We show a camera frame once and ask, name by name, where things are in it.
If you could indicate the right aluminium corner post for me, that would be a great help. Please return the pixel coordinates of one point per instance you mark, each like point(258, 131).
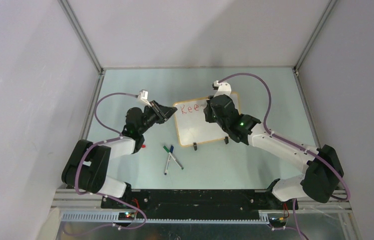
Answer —
point(314, 34)

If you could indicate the grey cable duct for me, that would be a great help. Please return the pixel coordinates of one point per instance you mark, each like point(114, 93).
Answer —
point(116, 217)

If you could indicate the left aluminium corner post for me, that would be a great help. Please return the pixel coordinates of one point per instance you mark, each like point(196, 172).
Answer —
point(80, 33)

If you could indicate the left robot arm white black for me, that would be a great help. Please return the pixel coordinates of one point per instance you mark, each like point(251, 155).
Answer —
point(88, 163)

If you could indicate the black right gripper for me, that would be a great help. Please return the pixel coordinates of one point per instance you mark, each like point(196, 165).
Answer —
point(209, 117)

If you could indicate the whiteboard with orange frame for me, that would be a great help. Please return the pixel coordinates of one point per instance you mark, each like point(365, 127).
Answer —
point(191, 125)

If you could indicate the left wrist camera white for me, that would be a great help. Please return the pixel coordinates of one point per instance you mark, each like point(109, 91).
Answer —
point(142, 97)

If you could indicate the aluminium frame rail front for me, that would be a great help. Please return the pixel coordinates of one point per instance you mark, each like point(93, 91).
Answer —
point(69, 200)

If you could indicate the aluminium corner post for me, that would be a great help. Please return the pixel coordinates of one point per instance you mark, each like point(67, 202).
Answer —
point(80, 33)
point(314, 34)

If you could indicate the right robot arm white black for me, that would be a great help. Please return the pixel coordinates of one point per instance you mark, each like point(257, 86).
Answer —
point(320, 168)

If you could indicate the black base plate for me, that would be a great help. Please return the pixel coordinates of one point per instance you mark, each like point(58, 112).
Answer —
point(205, 204)

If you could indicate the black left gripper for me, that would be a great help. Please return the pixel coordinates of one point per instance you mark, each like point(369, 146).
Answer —
point(162, 112)

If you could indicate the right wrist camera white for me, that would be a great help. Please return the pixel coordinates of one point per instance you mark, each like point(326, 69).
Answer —
point(222, 88)

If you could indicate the blue marker pen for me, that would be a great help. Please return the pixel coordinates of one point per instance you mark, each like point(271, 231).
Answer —
point(169, 152)

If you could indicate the green marker pen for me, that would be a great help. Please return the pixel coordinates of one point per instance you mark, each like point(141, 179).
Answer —
point(176, 161)

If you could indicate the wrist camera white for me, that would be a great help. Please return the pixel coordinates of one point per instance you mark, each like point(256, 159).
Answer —
point(142, 97)
point(222, 88)

